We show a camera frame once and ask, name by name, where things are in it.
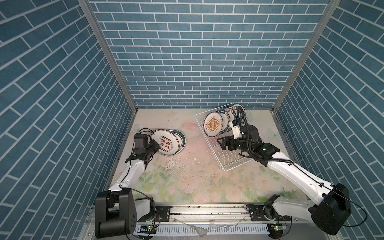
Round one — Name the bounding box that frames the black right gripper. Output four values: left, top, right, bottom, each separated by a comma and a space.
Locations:
216, 134, 253, 155

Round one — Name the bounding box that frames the large red character plate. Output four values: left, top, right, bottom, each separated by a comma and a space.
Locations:
152, 130, 180, 156

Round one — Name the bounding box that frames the white wire dish rack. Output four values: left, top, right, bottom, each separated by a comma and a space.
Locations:
195, 103, 252, 172

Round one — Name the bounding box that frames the orange sunburst small plate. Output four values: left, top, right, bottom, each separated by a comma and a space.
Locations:
203, 112, 223, 137

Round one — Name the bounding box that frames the green rim small plate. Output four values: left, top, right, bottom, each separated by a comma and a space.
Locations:
217, 110, 230, 135
224, 108, 236, 132

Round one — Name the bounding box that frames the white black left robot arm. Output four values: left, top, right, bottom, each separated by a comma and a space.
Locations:
95, 135, 160, 239

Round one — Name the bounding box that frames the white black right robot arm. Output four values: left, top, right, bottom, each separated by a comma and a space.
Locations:
217, 125, 352, 236

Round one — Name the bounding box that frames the red rim small plate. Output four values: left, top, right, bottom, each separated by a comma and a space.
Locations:
232, 104, 246, 125

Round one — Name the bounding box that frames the white vent grille strip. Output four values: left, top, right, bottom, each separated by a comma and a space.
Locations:
134, 224, 270, 237

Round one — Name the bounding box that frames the left green circuit board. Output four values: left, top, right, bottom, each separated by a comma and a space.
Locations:
138, 226, 157, 235

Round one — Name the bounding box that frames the green circuit board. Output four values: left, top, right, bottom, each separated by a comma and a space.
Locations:
138, 226, 157, 235
268, 224, 287, 234

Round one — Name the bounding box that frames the clear plastic piece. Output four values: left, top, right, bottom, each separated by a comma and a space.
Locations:
174, 218, 246, 237

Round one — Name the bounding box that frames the right green circuit board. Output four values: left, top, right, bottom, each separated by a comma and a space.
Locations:
268, 224, 287, 234

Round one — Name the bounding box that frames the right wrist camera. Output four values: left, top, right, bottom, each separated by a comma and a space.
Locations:
230, 120, 242, 140

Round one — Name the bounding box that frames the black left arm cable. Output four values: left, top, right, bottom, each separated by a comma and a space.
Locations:
131, 127, 155, 151

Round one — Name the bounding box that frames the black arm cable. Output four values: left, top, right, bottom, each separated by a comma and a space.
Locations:
131, 127, 155, 151
236, 105, 368, 228

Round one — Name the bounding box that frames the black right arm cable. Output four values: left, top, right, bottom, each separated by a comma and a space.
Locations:
236, 105, 368, 228

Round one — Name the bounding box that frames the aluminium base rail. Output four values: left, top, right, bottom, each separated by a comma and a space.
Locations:
86, 199, 316, 227

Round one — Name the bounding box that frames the aluminium left corner post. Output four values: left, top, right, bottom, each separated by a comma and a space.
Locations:
78, 0, 138, 115

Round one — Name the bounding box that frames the aluminium corner post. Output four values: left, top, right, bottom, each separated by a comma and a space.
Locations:
78, 0, 138, 115
271, 0, 341, 114

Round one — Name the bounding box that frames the aluminium right corner post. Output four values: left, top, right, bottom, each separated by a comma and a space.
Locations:
271, 0, 341, 114

